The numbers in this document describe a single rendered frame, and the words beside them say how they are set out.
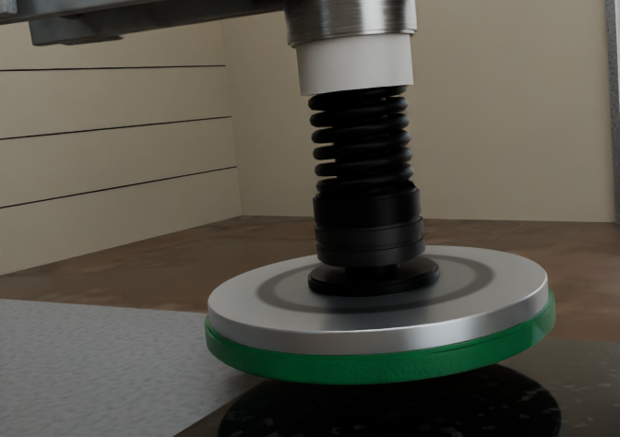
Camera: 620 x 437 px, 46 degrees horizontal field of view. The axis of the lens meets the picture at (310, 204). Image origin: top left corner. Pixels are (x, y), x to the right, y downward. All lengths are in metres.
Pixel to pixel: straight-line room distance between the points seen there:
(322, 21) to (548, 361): 0.25
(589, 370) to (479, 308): 0.10
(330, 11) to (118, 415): 0.27
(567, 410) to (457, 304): 0.08
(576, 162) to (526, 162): 0.37
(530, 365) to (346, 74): 0.21
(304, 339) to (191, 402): 0.11
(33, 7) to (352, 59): 0.18
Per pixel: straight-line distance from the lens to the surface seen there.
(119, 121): 6.48
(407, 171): 0.45
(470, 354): 0.39
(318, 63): 0.43
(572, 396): 0.44
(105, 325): 0.67
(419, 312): 0.40
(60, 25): 0.57
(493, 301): 0.41
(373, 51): 0.43
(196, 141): 7.03
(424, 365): 0.38
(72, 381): 0.54
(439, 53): 5.97
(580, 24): 5.54
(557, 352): 0.50
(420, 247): 0.46
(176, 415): 0.45
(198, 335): 0.60
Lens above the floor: 0.99
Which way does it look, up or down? 7 degrees down
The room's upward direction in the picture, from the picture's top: 6 degrees counter-clockwise
